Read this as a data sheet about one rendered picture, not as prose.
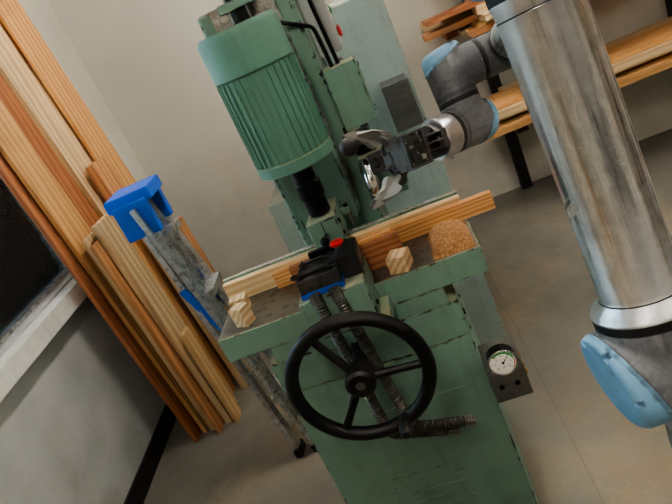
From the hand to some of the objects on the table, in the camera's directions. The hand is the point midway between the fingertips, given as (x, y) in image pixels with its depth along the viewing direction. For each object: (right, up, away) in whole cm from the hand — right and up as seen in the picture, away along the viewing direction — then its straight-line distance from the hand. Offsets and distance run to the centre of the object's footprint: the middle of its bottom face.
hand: (354, 174), depth 119 cm
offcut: (+10, -18, +10) cm, 24 cm away
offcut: (-24, -31, +18) cm, 43 cm away
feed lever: (+6, +2, +26) cm, 27 cm away
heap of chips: (+21, -13, +12) cm, 28 cm away
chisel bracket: (-3, -13, +25) cm, 28 cm away
